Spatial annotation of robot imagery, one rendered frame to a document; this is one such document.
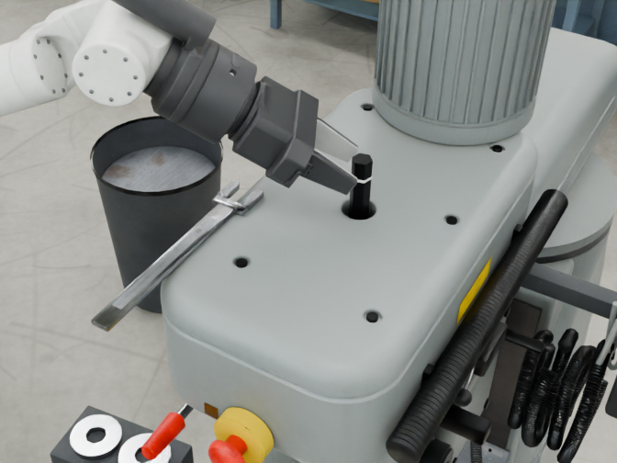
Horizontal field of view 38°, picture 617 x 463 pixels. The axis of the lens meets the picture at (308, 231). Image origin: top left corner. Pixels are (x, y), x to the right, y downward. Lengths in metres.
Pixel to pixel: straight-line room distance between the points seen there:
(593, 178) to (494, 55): 0.66
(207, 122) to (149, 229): 2.36
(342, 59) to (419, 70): 4.08
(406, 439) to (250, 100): 0.35
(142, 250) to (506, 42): 2.43
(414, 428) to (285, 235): 0.23
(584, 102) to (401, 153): 0.50
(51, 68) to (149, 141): 2.61
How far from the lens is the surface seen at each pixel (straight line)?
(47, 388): 3.36
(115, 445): 1.65
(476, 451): 1.13
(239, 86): 0.85
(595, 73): 1.55
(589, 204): 1.58
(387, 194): 0.98
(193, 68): 0.84
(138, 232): 3.24
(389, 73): 1.06
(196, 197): 3.16
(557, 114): 1.41
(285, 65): 5.04
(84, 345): 3.47
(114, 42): 0.81
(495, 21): 0.99
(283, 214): 0.95
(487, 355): 1.10
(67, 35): 0.92
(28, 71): 0.89
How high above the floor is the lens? 2.48
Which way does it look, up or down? 40 degrees down
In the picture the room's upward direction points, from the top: 1 degrees clockwise
